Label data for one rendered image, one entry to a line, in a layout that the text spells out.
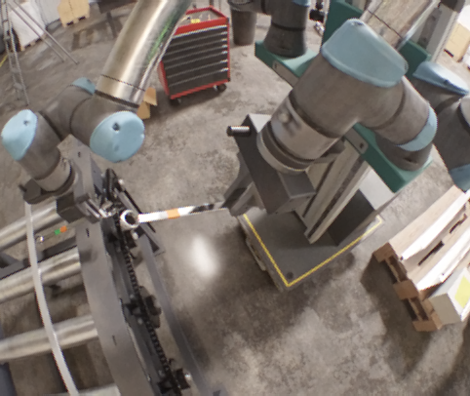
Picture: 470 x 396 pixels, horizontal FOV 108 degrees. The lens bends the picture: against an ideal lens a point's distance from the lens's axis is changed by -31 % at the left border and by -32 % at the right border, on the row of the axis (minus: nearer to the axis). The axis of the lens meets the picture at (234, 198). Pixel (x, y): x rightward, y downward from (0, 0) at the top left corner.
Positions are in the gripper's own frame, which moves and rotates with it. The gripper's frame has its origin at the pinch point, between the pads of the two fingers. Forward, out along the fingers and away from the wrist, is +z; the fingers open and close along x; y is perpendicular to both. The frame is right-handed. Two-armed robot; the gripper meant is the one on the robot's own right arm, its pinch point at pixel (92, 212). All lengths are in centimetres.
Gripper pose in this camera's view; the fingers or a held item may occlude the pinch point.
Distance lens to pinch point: 65.5
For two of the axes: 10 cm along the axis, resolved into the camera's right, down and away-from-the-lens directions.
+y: 9.1, -3.7, 2.0
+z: 0.0, 4.9, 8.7
